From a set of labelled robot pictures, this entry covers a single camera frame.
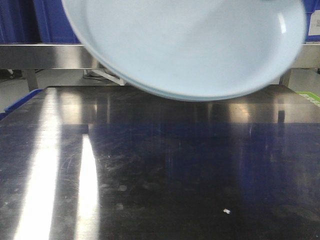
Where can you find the stainless steel shelf rail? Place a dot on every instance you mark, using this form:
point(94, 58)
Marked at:
point(76, 57)

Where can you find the white label on crate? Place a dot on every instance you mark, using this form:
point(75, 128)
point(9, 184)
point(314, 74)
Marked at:
point(314, 23)

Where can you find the left steel shelf post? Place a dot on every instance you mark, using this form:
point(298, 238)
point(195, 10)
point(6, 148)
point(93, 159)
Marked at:
point(30, 76)

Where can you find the steel shelf post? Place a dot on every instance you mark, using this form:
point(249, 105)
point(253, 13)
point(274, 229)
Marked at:
point(285, 78)
point(30, 76)

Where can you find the right steel shelf post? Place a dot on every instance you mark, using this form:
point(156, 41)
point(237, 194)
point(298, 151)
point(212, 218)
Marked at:
point(285, 78)

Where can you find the large blue plastic crate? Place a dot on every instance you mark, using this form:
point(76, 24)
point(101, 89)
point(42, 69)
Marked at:
point(53, 25)

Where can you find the right blue plastic crate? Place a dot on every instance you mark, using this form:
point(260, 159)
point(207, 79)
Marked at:
point(310, 7)

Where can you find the white metal frame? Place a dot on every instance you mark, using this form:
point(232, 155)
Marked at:
point(103, 74)

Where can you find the blue table edge guard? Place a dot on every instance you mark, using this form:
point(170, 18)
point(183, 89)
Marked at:
point(9, 109)

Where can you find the light blue plate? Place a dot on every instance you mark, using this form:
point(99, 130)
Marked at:
point(165, 93)
point(193, 47)

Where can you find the left blue plastic crate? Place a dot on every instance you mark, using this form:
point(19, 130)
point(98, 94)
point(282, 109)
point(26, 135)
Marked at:
point(18, 22)

